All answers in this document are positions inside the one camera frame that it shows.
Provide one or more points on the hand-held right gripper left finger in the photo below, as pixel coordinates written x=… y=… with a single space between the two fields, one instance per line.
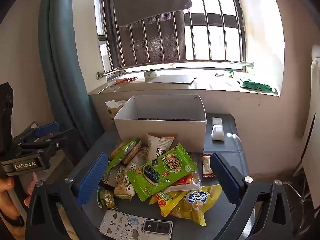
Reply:
x=93 y=177

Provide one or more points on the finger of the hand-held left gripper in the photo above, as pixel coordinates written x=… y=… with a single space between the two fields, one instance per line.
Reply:
x=62 y=138
x=47 y=128

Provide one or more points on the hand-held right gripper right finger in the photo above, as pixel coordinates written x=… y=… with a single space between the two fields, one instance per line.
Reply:
x=225 y=180

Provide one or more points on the beige snack packet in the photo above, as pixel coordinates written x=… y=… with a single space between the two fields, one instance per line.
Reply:
x=123 y=186

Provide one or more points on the yellow chips packet blue logo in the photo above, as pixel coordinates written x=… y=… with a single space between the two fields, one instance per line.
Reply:
x=197 y=202

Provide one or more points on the green seaweed snack packet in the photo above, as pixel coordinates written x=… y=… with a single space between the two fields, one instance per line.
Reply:
x=162 y=172

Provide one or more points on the yellow packet red label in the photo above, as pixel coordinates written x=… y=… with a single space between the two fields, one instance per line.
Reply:
x=162 y=200

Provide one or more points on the white brown snack packet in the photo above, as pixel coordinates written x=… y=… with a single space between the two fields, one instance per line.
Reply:
x=160 y=143

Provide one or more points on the white cardboard box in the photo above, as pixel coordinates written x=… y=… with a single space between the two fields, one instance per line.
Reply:
x=160 y=128

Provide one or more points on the person's left hand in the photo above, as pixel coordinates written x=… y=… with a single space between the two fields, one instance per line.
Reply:
x=6 y=200

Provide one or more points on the dark snack packet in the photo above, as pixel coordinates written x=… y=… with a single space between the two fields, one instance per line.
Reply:
x=111 y=177

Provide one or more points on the cream packet brown edge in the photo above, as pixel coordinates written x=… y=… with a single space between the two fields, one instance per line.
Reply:
x=207 y=165

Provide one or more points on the small green snack packet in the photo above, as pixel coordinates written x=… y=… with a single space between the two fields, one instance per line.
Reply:
x=106 y=200

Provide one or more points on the white red snack packet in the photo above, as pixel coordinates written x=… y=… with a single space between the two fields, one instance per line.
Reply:
x=185 y=183

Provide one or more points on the white crinkled snack packet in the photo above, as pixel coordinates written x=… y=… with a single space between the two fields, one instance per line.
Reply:
x=136 y=158

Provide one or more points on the white remote control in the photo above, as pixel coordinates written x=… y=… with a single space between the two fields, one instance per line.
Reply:
x=218 y=130

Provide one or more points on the phone with cartoon case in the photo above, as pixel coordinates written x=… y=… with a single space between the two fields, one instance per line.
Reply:
x=125 y=226

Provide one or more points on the teal curtain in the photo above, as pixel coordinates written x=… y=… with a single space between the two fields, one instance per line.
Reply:
x=62 y=67

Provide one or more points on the white standing panel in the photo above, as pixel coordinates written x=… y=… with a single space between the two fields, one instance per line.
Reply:
x=312 y=130

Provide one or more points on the small metal clipper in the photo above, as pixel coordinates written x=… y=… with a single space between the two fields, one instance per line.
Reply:
x=218 y=74

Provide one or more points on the green paper scrap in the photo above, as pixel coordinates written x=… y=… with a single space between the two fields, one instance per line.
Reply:
x=230 y=73

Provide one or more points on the tape roll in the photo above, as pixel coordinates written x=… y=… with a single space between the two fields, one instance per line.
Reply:
x=150 y=75

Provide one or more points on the cardboard sheet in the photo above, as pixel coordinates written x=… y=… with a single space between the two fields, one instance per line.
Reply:
x=170 y=78

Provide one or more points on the steel window guard railing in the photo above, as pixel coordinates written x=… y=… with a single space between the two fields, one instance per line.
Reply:
x=200 y=63

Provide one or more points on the grey hanging mat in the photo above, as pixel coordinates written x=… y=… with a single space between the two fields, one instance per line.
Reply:
x=150 y=12

